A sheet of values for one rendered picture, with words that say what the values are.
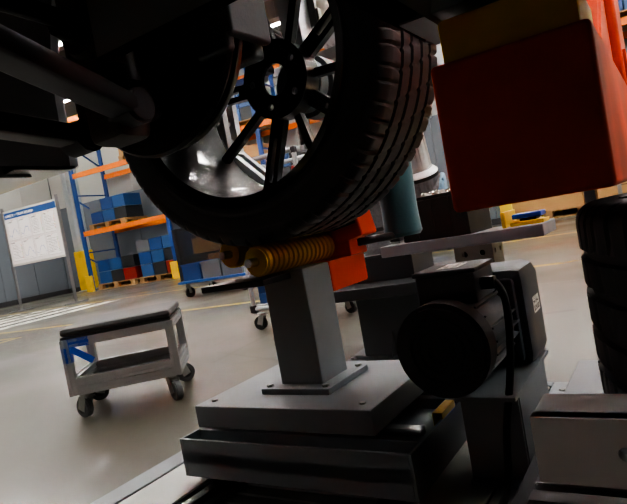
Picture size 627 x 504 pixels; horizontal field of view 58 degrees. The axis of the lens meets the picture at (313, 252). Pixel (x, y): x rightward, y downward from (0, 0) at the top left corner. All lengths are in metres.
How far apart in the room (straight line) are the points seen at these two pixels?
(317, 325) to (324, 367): 0.08
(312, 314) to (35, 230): 10.48
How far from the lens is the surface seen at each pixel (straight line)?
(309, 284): 1.10
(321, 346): 1.12
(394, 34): 0.96
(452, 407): 1.10
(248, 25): 0.84
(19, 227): 11.76
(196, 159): 1.28
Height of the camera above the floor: 0.53
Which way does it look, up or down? 2 degrees down
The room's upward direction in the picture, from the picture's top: 10 degrees counter-clockwise
